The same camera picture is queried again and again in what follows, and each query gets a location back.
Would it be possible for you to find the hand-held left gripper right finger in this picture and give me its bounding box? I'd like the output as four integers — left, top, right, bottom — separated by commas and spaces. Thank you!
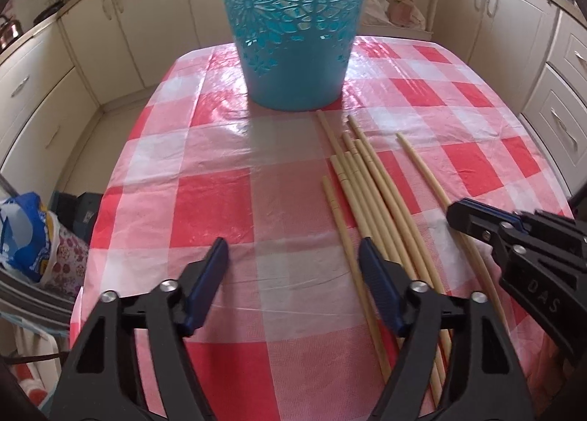
358, 238, 535, 421

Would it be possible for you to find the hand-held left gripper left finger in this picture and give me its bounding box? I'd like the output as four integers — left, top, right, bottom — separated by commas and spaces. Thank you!
48, 238, 230, 421

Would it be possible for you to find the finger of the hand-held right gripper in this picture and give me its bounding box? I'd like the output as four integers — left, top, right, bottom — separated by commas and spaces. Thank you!
447, 200, 522, 257
464, 200, 553, 226

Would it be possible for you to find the ring-marked wooden chopstick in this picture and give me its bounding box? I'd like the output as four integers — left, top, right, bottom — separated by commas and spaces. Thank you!
321, 175, 393, 385

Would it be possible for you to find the long slender wooden chopstick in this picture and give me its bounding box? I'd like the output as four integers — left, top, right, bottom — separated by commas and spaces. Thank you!
395, 132, 510, 330

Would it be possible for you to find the bundle of wooden chopsticks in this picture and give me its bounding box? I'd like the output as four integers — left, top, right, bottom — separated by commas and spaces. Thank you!
316, 110, 455, 408

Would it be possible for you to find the blue perforated plastic basket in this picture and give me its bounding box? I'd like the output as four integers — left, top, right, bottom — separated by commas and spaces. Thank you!
208, 0, 374, 112

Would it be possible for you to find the red checkered plastic tablecloth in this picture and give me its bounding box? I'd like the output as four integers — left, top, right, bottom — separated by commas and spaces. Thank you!
69, 35, 579, 421

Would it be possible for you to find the dark storage box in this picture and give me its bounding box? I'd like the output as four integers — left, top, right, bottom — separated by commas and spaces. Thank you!
50, 192, 104, 257

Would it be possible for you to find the grey metal rack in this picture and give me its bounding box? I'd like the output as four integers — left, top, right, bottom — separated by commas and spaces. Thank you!
0, 265, 76, 327

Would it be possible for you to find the cream kitchen cabinet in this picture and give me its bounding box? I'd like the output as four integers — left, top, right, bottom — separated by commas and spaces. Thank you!
0, 0, 239, 183
435, 0, 587, 188

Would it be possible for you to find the blue yellow plastic bag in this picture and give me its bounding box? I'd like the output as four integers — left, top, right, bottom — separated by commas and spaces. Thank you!
0, 192, 58, 284

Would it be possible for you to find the red white cloth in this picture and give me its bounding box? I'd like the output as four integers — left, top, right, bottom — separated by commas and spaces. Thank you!
9, 320, 65, 408

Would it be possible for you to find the pink plastic bag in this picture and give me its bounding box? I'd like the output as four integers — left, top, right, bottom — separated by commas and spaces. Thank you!
364, 0, 427, 28

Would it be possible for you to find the dark kettle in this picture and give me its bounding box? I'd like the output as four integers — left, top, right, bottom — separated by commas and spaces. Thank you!
0, 13, 23, 51

